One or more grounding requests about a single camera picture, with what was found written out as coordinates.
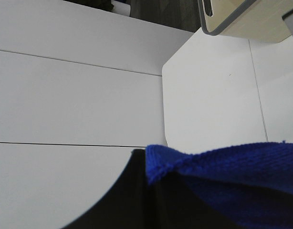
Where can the beige bin with grey rim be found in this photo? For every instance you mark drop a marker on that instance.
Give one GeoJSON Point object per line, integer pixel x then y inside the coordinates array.
{"type": "Point", "coordinates": [264, 20]}

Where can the blue microfibre towel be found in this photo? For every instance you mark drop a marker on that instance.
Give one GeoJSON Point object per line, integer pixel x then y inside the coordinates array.
{"type": "Point", "coordinates": [251, 184]}

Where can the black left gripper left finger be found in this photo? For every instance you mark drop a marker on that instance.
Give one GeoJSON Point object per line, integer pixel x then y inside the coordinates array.
{"type": "Point", "coordinates": [131, 203]}

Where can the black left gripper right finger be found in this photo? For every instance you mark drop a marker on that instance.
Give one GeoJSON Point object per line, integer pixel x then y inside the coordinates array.
{"type": "Point", "coordinates": [180, 208]}

